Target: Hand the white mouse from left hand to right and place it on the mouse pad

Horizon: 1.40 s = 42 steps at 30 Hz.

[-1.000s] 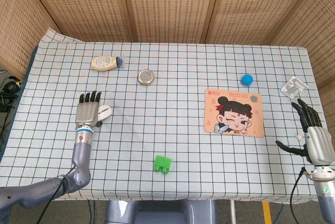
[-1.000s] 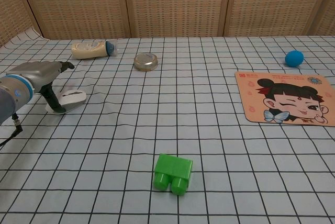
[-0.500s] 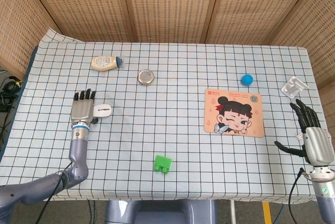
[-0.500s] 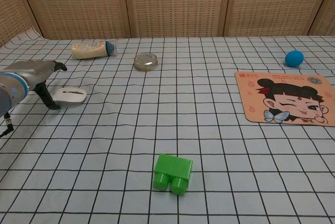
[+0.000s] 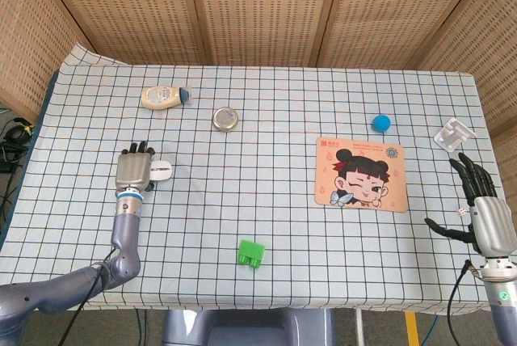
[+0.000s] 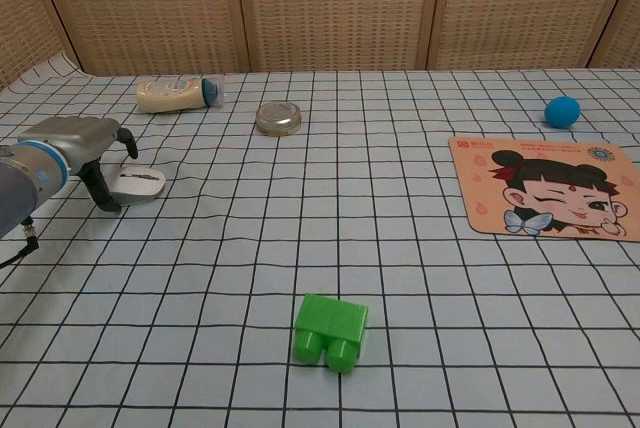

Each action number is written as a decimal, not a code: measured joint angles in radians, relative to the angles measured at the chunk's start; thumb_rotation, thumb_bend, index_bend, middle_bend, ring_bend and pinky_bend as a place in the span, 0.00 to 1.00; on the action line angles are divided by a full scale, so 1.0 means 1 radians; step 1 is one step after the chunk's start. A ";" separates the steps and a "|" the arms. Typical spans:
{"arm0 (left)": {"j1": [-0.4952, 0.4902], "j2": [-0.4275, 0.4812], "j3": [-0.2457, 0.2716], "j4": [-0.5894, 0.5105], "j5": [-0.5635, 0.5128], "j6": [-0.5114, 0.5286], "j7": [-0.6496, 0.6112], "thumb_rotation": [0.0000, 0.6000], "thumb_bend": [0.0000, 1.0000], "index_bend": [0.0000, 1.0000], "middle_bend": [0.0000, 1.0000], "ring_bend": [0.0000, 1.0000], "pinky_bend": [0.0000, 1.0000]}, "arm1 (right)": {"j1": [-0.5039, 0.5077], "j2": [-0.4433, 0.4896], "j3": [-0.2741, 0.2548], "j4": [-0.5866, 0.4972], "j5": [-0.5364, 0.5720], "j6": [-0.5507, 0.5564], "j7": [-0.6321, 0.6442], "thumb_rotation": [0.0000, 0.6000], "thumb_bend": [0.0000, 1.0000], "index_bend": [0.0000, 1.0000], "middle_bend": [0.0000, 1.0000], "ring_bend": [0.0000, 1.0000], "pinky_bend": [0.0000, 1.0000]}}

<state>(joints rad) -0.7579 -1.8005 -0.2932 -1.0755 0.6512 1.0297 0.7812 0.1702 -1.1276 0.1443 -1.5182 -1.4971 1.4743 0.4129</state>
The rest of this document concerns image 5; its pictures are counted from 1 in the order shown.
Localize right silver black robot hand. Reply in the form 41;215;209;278
424;152;517;259

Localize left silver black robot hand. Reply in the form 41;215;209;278
116;140;157;193

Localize white and grey computer mouse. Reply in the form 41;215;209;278
149;159;174;183

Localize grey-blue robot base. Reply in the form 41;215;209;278
161;308;336;346

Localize cartoon girl mouse pad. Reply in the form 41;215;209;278
313;137;409;213

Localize cream sauce bottle blue cap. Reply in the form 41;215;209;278
140;85;193;112

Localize clear plastic container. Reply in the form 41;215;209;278
433;117;477;153

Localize light blue checked tablecloth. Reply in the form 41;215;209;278
0;41;517;317

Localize green toy building brick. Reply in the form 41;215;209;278
236;239;267;269

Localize blue ball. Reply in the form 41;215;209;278
372;114;392;133

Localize woven wooden folding screen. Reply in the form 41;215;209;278
0;0;517;201

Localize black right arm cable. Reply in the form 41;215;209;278
446;259;484;346

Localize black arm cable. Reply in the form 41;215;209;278
446;259;484;346
70;247;118;313

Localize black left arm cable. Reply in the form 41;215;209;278
70;247;118;313

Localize blue floor cable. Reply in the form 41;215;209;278
427;312;442;346

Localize black floor cable bundle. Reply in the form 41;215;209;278
0;107;36;173

